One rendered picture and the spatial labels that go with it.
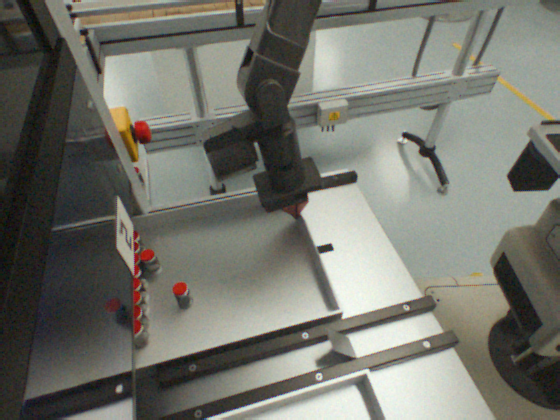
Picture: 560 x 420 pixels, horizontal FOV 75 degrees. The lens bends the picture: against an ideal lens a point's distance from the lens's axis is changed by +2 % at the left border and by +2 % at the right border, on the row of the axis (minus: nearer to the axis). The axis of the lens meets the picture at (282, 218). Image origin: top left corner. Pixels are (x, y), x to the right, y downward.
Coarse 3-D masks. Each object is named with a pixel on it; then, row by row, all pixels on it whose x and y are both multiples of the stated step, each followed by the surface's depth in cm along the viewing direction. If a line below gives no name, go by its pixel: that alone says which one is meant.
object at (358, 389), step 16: (320, 384) 44; (336, 384) 45; (352, 384) 48; (368, 384) 46; (272, 400) 43; (288, 400) 45; (304, 400) 46; (320, 400) 46; (336, 400) 46; (352, 400) 46; (368, 400) 46; (224, 416) 42; (240, 416) 44; (256, 416) 45; (272, 416) 45; (288, 416) 45; (304, 416) 45; (320, 416) 45; (336, 416) 45; (352, 416) 45; (368, 416) 45; (384, 416) 42
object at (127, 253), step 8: (120, 200) 47; (120, 208) 46; (120, 216) 45; (128, 216) 49; (120, 224) 44; (128, 224) 48; (120, 232) 43; (128, 232) 47; (120, 240) 43; (128, 240) 46; (120, 248) 42; (128, 248) 46; (128, 256) 45; (128, 264) 44
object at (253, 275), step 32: (256, 192) 65; (160, 224) 64; (192, 224) 65; (224, 224) 65; (256, 224) 65; (288, 224) 65; (160, 256) 60; (192, 256) 60; (224, 256) 60; (256, 256) 60; (288, 256) 60; (160, 288) 56; (192, 288) 57; (224, 288) 56; (256, 288) 56; (288, 288) 56; (320, 288) 56; (160, 320) 53; (192, 320) 53; (224, 320) 53; (256, 320) 53; (288, 320) 53; (320, 320) 51; (160, 352) 50; (192, 352) 47
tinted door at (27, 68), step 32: (0, 0) 28; (0, 32) 27; (32, 32) 33; (0, 64) 26; (32, 64) 32; (0, 96) 25; (32, 96) 30; (0, 128) 24; (0, 160) 23; (0, 192) 23; (0, 224) 22
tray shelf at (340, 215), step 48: (240, 192) 70; (336, 192) 70; (336, 240) 63; (384, 240) 63; (336, 288) 57; (384, 288) 57; (144, 384) 48; (192, 384) 48; (240, 384) 48; (384, 384) 48; (432, 384) 48
